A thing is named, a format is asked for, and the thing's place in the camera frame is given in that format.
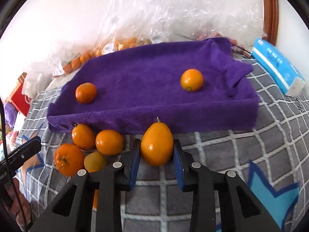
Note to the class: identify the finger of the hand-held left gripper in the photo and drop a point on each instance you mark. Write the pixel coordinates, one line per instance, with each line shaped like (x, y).
(24, 151)

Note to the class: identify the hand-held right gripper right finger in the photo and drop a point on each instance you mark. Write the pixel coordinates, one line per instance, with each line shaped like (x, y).
(179, 169)

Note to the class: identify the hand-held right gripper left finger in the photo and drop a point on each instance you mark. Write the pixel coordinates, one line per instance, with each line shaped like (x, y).
(135, 166)

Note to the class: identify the oval orange kumquat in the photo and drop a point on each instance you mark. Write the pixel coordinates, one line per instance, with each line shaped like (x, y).
(157, 145)

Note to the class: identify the small orange kumquat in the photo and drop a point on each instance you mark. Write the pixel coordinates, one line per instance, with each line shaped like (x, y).
(192, 79)
(95, 198)
(109, 142)
(83, 136)

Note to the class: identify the yellow-green round fruit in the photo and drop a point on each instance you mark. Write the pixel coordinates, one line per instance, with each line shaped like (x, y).
(94, 162)

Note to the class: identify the large tangerine with green stem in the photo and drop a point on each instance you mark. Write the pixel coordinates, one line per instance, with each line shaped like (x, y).
(68, 159)

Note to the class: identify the purple fuzzy cloth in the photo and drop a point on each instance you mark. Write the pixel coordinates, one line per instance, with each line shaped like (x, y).
(9, 116)

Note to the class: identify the red box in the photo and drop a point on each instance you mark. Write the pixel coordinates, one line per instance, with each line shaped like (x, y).
(20, 99)

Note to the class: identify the grey checkered blanket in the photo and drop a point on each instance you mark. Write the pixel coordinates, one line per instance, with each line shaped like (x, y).
(241, 149)

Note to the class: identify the purple towel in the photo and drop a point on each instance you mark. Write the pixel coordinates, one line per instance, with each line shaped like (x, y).
(144, 89)

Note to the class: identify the round orange tangerine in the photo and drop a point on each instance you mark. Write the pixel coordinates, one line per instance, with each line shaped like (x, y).
(85, 93)

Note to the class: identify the heap of tangerines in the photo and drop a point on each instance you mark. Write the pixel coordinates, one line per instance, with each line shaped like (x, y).
(79, 60)

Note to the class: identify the blue tissue packet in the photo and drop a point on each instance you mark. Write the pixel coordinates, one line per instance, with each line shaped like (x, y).
(275, 62)

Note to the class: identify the crinkly clear plastic bag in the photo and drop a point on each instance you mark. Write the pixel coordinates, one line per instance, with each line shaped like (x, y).
(205, 12)

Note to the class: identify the brown wooden frame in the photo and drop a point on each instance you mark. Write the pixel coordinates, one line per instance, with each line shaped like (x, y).
(271, 12)

